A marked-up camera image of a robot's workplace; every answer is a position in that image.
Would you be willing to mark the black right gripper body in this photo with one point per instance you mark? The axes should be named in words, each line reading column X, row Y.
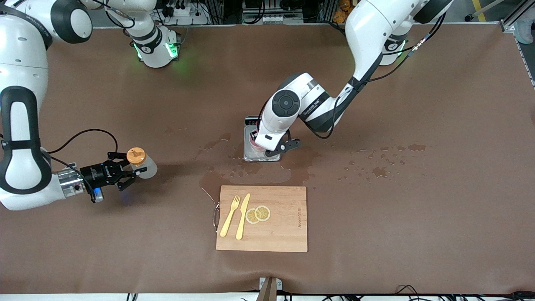
column 98, row 173

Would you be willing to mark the translucent sauce bottle orange cap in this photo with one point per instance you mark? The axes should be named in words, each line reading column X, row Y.
column 148, row 167

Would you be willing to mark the pink plastic cup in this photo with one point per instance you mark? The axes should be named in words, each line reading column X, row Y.
column 255, row 144

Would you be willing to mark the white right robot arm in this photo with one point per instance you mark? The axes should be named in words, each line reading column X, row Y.
column 21, row 54

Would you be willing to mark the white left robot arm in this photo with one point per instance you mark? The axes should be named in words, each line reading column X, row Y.
column 368, row 33

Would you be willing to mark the silver digital kitchen scale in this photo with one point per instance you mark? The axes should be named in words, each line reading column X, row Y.
column 250, row 121

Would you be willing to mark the whole lemon slice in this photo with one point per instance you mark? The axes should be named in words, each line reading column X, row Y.
column 263, row 213

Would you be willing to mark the wooden cutting board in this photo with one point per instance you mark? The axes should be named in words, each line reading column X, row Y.
column 284, row 225

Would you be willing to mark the partly covered lemon slice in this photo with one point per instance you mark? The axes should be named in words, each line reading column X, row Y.
column 250, row 216

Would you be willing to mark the yellow plastic knife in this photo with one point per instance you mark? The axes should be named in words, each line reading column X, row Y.
column 241, row 221

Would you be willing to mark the yellow plastic fork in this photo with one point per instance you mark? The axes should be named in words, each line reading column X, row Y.
column 229, row 219

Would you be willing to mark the brown table cover mat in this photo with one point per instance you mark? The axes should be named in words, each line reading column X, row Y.
column 376, row 230

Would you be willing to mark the white electronics box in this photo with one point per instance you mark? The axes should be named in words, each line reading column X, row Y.
column 271, row 19

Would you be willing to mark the bag of orange buns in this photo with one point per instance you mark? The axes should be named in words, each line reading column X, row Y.
column 340, row 10

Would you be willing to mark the white power strip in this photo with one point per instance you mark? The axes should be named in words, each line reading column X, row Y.
column 184, row 12

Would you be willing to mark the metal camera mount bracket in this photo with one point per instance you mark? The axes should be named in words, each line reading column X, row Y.
column 269, row 290

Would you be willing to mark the aluminium frame post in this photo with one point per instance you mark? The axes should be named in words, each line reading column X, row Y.
column 512, row 19

